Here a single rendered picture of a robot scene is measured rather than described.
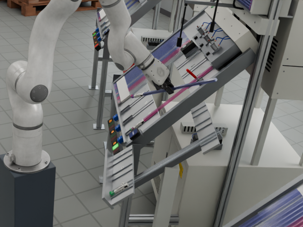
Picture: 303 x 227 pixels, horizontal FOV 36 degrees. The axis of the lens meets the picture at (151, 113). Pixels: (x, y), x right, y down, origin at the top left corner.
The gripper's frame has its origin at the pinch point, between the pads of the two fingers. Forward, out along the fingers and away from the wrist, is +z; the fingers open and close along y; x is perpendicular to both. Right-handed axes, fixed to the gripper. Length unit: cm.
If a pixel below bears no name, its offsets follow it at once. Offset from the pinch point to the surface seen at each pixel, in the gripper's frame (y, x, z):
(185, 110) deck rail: -3.6, -2.0, 11.2
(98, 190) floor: -9, 107, 42
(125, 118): -4.2, 35.6, 3.4
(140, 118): -6.4, 23.7, 5.2
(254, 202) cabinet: 0, 11, 80
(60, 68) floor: 126, 245, -8
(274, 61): 31.1, -30.5, 23.6
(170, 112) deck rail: -7.9, 2.1, 7.3
